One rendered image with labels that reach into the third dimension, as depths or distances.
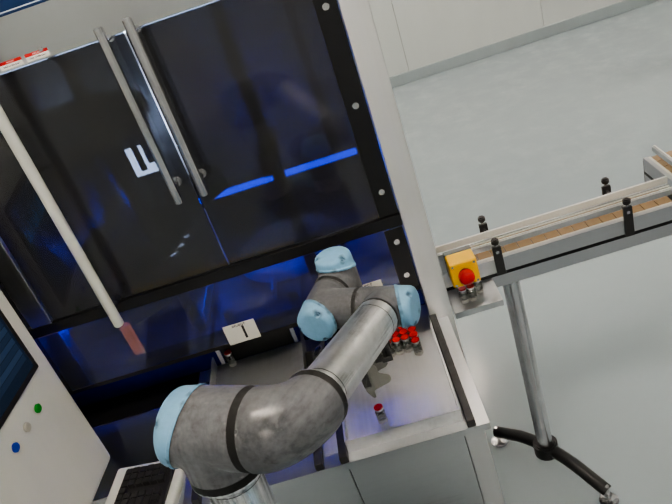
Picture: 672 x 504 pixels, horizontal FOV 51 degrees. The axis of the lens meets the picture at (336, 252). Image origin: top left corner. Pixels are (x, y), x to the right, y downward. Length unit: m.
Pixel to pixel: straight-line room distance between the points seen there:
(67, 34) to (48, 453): 0.94
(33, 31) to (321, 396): 0.99
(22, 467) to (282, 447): 0.93
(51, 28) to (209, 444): 0.95
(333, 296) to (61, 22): 0.78
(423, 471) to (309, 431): 1.32
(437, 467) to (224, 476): 1.30
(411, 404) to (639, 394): 1.35
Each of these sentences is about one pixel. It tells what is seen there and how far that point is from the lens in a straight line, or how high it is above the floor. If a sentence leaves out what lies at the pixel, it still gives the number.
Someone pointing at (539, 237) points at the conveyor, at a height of 0.93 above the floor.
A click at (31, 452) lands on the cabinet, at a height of 1.06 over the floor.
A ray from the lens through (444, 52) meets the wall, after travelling 6.44.
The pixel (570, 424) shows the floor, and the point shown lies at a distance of 2.75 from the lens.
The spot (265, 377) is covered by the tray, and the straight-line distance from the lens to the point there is 1.89.
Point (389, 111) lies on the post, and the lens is 1.59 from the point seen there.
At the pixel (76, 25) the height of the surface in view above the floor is 1.84.
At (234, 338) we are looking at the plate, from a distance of 1.85.
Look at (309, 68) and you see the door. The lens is 1.56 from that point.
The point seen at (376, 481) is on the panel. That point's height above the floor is 0.36.
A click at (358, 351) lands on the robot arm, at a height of 1.35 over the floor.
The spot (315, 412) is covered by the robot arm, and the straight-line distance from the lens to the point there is 0.94.
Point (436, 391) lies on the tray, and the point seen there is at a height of 0.88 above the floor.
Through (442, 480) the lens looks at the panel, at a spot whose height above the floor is 0.29.
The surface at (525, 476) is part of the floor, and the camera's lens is 2.62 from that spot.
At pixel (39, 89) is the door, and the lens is 1.64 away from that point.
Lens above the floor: 2.01
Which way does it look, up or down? 29 degrees down
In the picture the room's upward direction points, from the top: 20 degrees counter-clockwise
